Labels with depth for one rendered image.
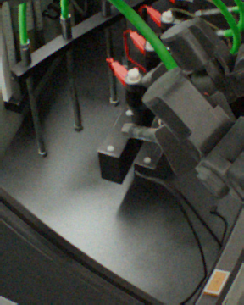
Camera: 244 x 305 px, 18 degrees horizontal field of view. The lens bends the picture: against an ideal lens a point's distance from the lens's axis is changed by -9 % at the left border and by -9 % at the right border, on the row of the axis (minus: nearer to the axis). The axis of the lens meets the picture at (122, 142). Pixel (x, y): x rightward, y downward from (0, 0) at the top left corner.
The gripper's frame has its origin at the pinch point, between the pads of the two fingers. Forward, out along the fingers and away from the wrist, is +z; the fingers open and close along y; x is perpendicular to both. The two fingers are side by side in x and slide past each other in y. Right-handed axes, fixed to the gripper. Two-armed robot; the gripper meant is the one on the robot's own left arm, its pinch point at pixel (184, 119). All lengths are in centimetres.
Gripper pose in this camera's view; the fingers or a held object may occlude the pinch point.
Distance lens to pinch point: 105.5
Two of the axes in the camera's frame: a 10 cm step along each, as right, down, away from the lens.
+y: -8.6, 5.2, -0.3
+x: 4.9, 8.3, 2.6
